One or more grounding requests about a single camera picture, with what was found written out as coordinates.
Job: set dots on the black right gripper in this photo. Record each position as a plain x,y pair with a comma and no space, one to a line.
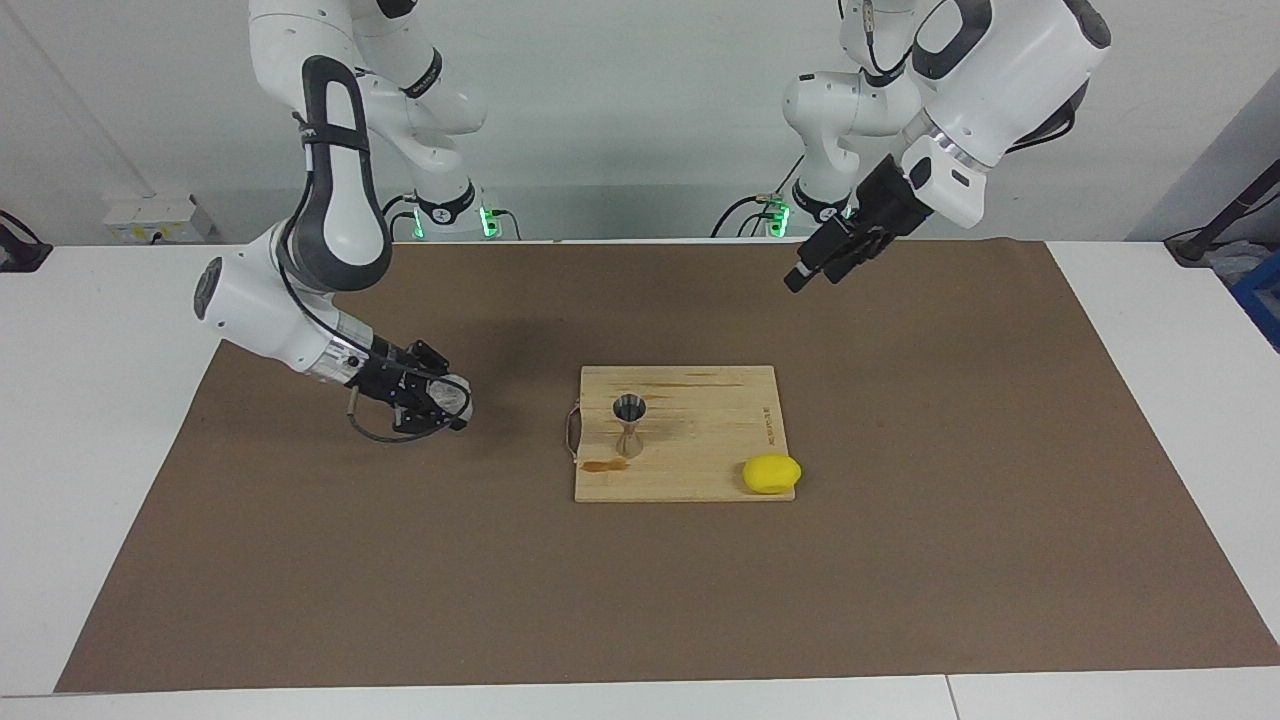
388,375

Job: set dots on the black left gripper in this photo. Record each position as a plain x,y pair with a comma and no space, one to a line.
890,205

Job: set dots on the clear plastic cup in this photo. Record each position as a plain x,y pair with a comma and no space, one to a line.
455,398

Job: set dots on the steel double jigger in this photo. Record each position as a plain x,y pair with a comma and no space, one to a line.
629,420

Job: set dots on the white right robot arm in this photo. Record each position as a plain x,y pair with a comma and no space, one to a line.
340,200

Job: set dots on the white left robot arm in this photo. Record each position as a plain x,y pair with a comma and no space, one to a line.
1010,70

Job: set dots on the yellow lemon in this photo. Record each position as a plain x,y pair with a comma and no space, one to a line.
771,474

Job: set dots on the wooden cutting board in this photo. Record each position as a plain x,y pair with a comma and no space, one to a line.
700,450

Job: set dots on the brown table mat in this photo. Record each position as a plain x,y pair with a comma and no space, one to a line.
640,600

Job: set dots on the white power strip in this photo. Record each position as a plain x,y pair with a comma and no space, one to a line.
150,218

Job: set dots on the black stand pole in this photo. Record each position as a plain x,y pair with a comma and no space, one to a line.
1225,215

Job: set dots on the clear plastic bag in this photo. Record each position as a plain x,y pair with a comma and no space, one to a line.
1232,262

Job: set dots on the blue crate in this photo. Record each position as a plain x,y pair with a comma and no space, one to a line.
1262,300

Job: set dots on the black clamp base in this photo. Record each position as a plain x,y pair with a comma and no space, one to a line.
20,250

